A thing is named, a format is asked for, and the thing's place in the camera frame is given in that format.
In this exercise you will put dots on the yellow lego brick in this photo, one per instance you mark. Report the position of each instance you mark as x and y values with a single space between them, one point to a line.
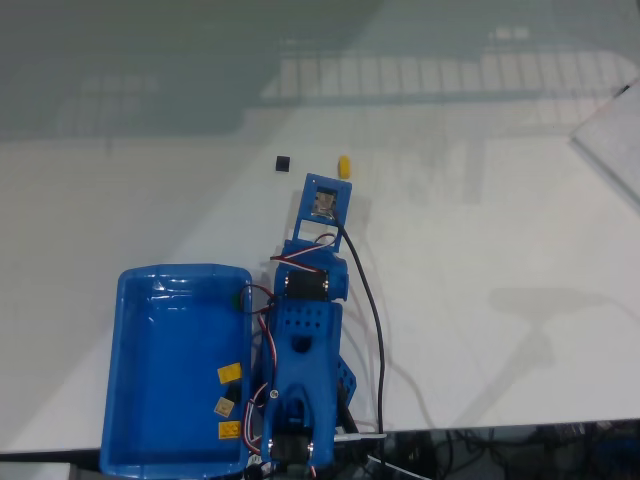
229 373
229 430
344 167

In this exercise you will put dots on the black lego brick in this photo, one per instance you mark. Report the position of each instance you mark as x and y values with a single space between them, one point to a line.
282 163
234 391

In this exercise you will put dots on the tan lego brick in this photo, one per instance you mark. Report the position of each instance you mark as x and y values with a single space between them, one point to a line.
224 407

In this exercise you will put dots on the blue plastic bin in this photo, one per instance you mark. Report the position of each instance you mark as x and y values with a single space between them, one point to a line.
170 350

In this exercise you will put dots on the small green object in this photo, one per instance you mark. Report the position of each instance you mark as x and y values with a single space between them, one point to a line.
234 300

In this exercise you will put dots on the white flat board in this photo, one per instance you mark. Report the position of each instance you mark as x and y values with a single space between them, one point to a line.
615 135

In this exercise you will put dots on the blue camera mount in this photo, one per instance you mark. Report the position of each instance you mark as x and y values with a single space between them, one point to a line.
307 190

